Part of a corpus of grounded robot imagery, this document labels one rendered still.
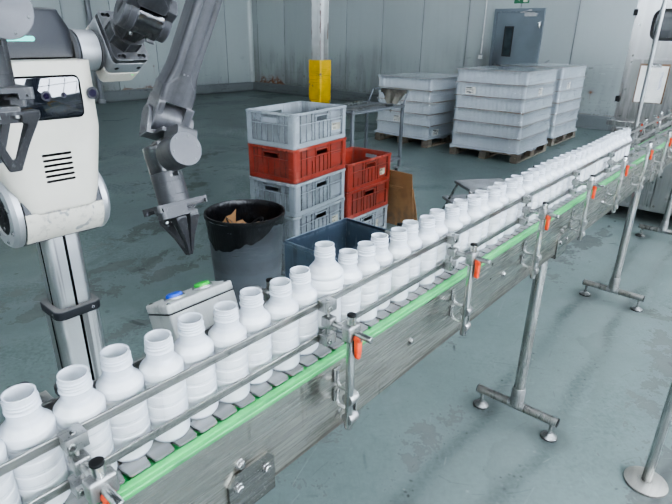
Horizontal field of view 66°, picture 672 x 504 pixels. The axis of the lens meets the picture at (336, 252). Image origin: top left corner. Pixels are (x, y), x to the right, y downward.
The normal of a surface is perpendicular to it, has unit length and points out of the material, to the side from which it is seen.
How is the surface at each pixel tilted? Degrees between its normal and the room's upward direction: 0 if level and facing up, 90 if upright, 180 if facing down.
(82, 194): 90
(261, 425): 90
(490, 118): 90
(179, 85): 99
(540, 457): 0
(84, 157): 90
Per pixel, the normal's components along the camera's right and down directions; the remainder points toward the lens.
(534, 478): 0.01, -0.92
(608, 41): -0.66, 0.28
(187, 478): 0.76, 0.26
